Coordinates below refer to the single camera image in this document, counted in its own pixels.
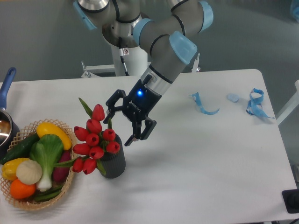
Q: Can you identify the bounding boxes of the woven wicker basket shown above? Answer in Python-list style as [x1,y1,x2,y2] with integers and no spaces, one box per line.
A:
[0,119,77,211]

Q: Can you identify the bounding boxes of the tangled blue tape strip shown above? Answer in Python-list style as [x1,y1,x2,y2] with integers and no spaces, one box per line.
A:
[246,88,274,119]

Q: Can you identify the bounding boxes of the green cucumber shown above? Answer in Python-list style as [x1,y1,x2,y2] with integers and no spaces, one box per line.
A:
[0,133,40,165]

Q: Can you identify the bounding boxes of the red tulip bouquet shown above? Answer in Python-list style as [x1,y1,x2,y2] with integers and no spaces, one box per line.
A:
[55,98,121,177]

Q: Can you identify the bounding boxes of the yellow bell pepper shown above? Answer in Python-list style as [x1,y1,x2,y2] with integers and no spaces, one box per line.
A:
[1,158,29,181]

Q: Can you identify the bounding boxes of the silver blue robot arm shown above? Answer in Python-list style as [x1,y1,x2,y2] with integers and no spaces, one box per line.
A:
[73,0,214,146]

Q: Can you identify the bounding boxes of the curved blue tape strip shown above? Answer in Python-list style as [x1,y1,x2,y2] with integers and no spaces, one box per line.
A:
[189,92,220,115]

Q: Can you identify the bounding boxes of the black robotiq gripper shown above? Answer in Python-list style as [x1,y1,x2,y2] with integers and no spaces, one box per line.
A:
[103,79,163,147]

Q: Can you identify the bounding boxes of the green bok choy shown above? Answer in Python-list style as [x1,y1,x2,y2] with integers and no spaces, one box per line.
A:
[29,134,64,192]

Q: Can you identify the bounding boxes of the green bean pods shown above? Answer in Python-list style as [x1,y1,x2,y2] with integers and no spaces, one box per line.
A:
[33,185,63,203]

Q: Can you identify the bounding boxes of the purple sweet potato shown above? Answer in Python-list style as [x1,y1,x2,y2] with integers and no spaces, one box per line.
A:
[52,151,71,182]

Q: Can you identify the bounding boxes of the orange fruit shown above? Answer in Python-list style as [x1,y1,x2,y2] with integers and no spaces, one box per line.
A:
[10,179,36,199]

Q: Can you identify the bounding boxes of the light blue bottle cap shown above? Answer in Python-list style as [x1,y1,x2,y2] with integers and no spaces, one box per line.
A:
[227,93,239,103]

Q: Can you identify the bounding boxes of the white garlic bulb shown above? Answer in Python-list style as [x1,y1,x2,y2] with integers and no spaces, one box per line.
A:
[16,160,43,185]

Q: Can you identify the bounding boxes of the dark grey ribbed vase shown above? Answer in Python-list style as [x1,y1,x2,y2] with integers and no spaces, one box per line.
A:
[100,135,126,179]

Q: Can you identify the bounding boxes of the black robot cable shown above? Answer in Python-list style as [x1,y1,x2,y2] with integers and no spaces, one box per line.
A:
[118,36,130,77]

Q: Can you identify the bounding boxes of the white frame leg right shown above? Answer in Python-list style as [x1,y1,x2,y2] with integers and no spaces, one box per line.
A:
[276,80,299,125]

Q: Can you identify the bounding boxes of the yellow squash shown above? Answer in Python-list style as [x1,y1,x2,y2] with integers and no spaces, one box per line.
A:
[36,122,72,150]

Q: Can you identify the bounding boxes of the black device at edge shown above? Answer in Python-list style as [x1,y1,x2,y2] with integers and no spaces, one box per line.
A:
[282,189,299,214]

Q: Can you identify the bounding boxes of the blue handled saucepan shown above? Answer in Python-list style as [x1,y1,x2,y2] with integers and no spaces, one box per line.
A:
[0,67,20,159]

